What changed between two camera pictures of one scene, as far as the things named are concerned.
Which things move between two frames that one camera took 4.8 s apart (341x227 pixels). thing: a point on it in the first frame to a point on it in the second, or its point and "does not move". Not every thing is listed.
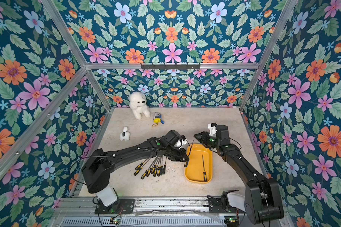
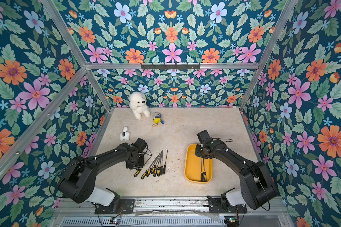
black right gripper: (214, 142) to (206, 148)
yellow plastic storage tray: (201, 159) does not move
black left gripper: (182, 153) to (131, 166)
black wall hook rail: (170, 66) does not move
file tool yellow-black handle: (164, 168) does not move
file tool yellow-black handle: (204, 173) does not move
